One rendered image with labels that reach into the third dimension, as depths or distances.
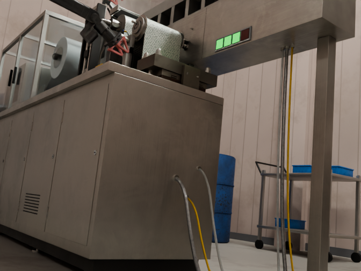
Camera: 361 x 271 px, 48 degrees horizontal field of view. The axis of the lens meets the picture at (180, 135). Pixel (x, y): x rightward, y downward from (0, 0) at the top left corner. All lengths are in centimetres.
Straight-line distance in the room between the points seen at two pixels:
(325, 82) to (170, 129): 71
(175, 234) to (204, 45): 103
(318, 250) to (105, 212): 87
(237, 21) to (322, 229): 107
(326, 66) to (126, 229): 110
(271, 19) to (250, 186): 327
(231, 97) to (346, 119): 158
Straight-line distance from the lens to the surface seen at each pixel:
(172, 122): 184
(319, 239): 176
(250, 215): 496
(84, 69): 244
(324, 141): 179
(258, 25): 200
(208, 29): 228
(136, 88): 176
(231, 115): 532
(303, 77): 477
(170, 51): 224
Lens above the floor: 34
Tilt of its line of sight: 10 degrees up
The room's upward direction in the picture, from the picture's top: 6 degrees clockwise
